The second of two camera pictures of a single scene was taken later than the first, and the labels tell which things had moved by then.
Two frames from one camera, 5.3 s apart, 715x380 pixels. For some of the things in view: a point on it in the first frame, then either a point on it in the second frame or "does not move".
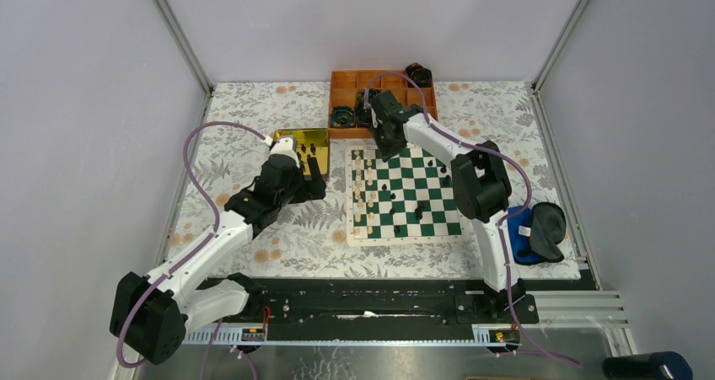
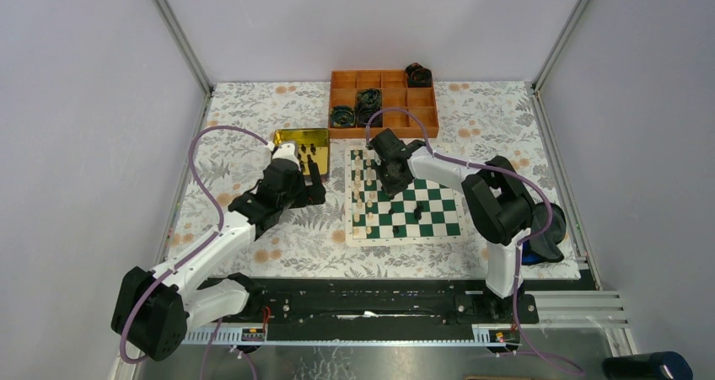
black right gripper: [385, 153] -> [392, 190]
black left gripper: [314, 190] does not move
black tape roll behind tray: [422, 77] does not move
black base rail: [378, 302] does not move
